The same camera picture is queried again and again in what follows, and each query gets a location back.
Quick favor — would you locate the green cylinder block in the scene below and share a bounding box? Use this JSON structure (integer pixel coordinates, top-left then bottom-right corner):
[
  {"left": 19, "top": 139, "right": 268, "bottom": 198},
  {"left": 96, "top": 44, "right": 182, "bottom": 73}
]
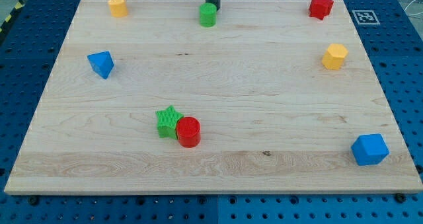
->
[{"left": 199, "top": 3, "right": 217, "bottom": 27}]

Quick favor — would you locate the green star block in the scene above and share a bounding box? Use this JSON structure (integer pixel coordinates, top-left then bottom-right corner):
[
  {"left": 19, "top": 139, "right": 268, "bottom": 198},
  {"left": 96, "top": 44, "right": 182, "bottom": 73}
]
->
[{"left": 155, "top": 105, "right": 184, "bottom": 140}]

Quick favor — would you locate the red star block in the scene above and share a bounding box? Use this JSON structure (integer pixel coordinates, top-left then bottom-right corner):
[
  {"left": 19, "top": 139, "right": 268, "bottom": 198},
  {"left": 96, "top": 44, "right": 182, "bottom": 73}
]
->
[{"left": 309, "top": 0, "right": 334, "bottom": 20}]

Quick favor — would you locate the red cylinder block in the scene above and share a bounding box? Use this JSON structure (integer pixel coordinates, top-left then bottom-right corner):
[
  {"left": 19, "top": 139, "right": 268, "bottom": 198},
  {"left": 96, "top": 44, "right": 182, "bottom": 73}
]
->
[{"left": 176, "top": 117, "right": 201, "bottom": 148}]

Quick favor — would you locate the wooden board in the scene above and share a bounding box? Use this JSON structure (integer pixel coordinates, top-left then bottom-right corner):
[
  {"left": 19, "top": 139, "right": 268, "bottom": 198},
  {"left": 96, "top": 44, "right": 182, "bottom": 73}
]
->
[{"left": 5, "top": 0, "right": 422, "bottom": 195}]

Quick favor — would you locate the blue triangle block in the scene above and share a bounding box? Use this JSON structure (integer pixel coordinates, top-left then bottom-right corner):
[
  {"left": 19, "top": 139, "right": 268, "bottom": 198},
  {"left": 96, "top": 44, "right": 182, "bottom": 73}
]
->
[{"left": 87, "top": 51, "right": 114, "bottom": 79}]

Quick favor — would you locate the yellow hexagon block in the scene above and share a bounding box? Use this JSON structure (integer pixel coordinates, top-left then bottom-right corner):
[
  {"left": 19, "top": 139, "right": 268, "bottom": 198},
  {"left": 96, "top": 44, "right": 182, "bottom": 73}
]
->
[{"left": 321, "top": 44, "right": 348, "bottom": 70}]

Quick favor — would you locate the yellow heart block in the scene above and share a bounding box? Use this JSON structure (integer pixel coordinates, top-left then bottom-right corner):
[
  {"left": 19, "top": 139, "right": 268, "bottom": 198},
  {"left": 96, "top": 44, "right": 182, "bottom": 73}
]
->
[{"left": 108, "top": 0, "right": 128, "bottom": 17}]

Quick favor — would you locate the blue cube block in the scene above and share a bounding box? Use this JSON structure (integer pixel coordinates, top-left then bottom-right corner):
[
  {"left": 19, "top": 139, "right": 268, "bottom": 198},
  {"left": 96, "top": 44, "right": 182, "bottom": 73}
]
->
[{"left": 351, "top": 133, "right": 390, "bottom": 166}]

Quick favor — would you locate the white fiducial marker tag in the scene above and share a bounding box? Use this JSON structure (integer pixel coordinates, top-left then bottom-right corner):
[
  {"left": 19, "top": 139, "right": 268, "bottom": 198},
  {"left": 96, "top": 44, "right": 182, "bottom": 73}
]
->
[{"left": 352, "top": 9, "right": 380, "bottom": 25}]

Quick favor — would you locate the black yellow hazard tape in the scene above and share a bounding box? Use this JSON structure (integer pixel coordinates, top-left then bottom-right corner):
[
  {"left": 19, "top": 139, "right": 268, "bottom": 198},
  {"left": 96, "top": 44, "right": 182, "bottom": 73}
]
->
[{"left": 1, "top": 0, "right": 25, "bottom": 34}]

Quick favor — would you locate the white cable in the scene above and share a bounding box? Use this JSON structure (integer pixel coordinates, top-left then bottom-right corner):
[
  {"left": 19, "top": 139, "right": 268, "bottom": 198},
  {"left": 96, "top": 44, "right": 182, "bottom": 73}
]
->
[{"left": 403, "top": 0, "right": 423, "bottom": 19}]

